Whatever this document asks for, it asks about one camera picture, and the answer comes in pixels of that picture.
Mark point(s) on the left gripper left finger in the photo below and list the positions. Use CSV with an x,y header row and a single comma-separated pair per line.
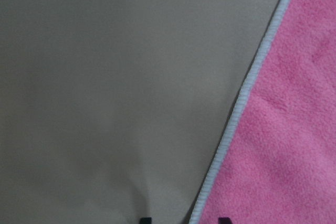
x,y
145,220

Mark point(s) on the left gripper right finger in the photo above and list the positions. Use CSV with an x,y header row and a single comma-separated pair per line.
x,y
224,220

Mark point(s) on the pink and grey towel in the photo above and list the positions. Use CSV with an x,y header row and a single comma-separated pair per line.
x,y
276,160

